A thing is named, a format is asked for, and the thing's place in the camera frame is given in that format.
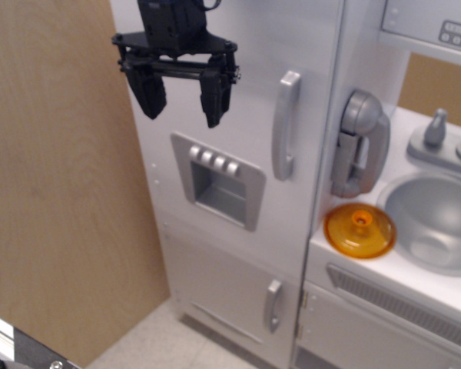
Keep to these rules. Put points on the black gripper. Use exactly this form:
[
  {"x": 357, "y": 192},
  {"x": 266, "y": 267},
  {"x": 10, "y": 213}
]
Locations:
[{"x": 174, "y": 29}]

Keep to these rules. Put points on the white fridge door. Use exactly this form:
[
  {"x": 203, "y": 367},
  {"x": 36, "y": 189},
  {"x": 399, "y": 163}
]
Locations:
[{"x": 272, "y": 37}]

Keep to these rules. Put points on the grey dispenser box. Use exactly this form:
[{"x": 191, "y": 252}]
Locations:
[{"x": 218, "y": 182}]

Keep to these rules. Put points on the grey toy telephone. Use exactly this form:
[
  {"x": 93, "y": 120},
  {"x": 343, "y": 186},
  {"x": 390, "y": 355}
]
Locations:
[{"x": 362, "y": 146}]

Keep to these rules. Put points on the white toy kitchen cabinet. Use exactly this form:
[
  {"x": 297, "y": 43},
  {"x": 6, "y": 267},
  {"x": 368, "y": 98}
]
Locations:
[{"x": 364, "y": 63}]

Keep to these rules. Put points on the orange transparent pot lid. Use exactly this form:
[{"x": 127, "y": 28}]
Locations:
[{"x": 359, "y": 230}]

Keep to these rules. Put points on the white lower freezer door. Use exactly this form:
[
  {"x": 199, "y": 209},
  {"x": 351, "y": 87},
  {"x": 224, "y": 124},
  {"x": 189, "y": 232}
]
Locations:
[{"x": 214, "y": 279}]

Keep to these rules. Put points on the grey toy faucet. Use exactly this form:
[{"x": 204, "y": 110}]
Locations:
[{"x": 435, "y": 145}]

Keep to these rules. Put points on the toy microwave with keypad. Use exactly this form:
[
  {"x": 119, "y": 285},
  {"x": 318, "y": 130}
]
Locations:
[{"x": 431, "y": 28}]

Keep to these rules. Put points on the white oven door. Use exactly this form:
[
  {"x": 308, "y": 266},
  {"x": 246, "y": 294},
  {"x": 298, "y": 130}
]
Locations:
[{"x": 334, "y": 333}]

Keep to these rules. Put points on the grey toy sink basin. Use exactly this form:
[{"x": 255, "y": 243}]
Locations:
[{"x": 426, "y": 209}]

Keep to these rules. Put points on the grey oven vent panel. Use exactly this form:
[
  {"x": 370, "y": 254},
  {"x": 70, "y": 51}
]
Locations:
[{"x": 404, "y": 308}]

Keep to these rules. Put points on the grey fridge door handle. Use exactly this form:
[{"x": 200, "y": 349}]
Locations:
[{"x": 287, "y": 97}]

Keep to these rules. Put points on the grey freezer door handle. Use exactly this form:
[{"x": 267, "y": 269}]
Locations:
[{"x": 271, "y": 320}]

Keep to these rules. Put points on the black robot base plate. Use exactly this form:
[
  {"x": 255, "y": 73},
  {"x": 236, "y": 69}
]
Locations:
[{"x": 34, "y": 354}]

